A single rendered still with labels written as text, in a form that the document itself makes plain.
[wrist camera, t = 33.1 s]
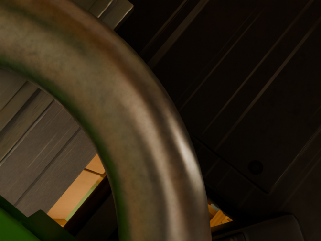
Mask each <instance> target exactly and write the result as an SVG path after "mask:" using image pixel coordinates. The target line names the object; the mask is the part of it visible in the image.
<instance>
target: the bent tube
mask: <svg viewBox="0 0 321 241"><path fill-rule="evenodd" d="M0 68H2V69H5V70H7V71H10V72H12V73H14V74H16V75H18V76H20V77H22V78H24V79H25V80H27V81H29V82H31V83H32V84H34V85H35V86H37V87H38V88H40V89H41V90H42V91H44V92H45V93H46V94H48V95H49V96H50V97H52V98H53V99H54V100H55V101H56V102H57V103H58V104H60V105H61V106H62V107H63V108H64V109H65V110H66V111H67V112H68V113H69V114H70V115H71V117H72V118H73V119H74V120H75V121H76V122H77V124H78V125H79V126H80V128H81V129H82V130H83V132H84V133H85V134H86V136H87V137H88V139H89V140H90V142H91V144H92V146H93V147H94V149H95V151H96V153H97V155H98V157H99V159H100V161H101V163H102V165H103V168H104V170H105V172H106V175H107V178H108V181H109V184H110V187H111V190H112V195H113V199H114V203H115V208H116V215H117V223H118V238H119V241H212V236H211V226H210V217H209V209H208V202H207V195H206V190H205V185H204V180H203V175H202V172H201V168H200V164H199V161H198V158H197V155H196V152H195V149H194V146H193V143H192V141H191V138H190V136H189V133H188V131H187V129H186V127H185V124H184V122H183V120H182V118H181V116H180V114H179V112H178V110H177V108H176V107H175V105H174V103H173V101H172V99H171V98H170V96H169V94H168V93H167V91H166V90H165V88H164V87H163V85H162V84H161V82H160V81H159V80H158V78H157V77H156V76H155V74H154V73H153V72H152V70H151V69H150V68H149V66H148V65H147V64H146V63H145V62H144V60H143V59H142V58H141V57H140V56H139V55H138V54H137V52H136V51H135V50H134V49H133V48H132V47H131V46H130V45H129V44H128V43H127V42H126V41H125V40H124V39H123V38H121V37H120V36H119V35H118V34H117V33H116V32H115V31H114V30H112V29H111V28H110V27H109V26H107V25H106V24H105V23H104V22H102V21H101V20H100V19H99V18H97V17H96V16H94V15H93V14H92V13H90V12H89V11H87V10H86V9H84V8H83V7H81V6H79V5H78V4H76V3H75V2H73V1H71V0H0Z"/></svg>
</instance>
